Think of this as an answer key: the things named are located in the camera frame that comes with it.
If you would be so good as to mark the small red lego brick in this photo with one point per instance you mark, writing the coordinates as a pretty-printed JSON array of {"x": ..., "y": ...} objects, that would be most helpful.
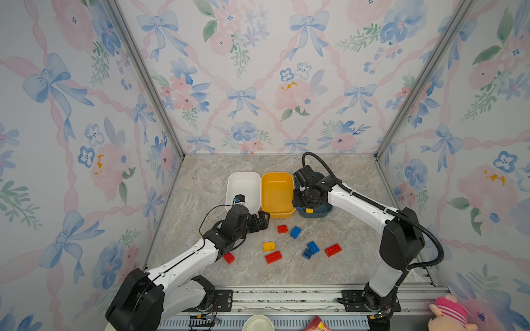
[{"x": 282, "y": 229}]

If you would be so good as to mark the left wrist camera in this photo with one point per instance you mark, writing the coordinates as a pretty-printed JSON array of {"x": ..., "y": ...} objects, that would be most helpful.
[{"x": 239, "y": 199}]

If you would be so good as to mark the long red lego centre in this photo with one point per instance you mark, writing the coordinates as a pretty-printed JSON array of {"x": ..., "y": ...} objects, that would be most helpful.
[{"x": 273, "y": 257}]

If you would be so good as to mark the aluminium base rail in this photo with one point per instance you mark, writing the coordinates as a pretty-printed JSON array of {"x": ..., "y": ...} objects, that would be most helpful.
[{"x": 292, "y": 308}]

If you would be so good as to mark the white bowl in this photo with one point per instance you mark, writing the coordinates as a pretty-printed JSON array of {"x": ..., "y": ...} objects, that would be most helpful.
[{"x": 258, "y": 322}]

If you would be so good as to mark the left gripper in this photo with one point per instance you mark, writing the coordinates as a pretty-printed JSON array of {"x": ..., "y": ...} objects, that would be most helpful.
[{"x": 263, "y": 223}]

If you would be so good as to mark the yellow plastic container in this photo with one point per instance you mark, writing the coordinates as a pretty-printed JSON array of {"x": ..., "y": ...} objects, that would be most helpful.
[{"x": 277, "y": 194}]

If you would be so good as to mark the white plastic container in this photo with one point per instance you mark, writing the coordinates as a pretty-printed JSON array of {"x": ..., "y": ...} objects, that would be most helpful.
[{"x": 247, "y": 184}]

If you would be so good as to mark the red lego brick right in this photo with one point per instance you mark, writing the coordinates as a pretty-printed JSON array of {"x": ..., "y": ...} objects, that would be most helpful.
[{"x": 333, "y": 250}]

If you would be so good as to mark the red packet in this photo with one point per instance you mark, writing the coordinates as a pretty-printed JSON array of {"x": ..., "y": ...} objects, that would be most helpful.
[{"x": 317, "y": 324}]

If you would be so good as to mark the dark teal plastic container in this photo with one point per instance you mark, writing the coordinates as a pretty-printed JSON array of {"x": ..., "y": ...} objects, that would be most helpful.
[{"x": 319, "y": 212}]

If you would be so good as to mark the small dark blue lego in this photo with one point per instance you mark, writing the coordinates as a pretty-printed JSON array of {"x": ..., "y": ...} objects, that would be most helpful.
[{"x": 307, "y": 254}]

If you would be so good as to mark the pink plush toy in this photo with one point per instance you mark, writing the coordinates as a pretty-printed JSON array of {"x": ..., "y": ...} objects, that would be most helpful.
[{"x": 449, "y": 315}]

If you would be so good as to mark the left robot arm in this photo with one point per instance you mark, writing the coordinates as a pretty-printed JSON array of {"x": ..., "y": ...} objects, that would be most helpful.
[{"x": 147, "y": 298}]

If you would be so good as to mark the red lego brick left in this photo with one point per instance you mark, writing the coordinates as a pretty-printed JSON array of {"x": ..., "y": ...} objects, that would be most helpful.
[{"x": 229, "y": 258}]

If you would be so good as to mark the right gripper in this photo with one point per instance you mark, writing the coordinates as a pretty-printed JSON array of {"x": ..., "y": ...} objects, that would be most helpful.
[{"x": 295, "y": 200}]

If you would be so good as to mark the blue lego brick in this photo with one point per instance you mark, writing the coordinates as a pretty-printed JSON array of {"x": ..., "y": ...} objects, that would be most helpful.
[
  {"x": 295, "y": 232},
  {"x": 312, "y": 246}
]

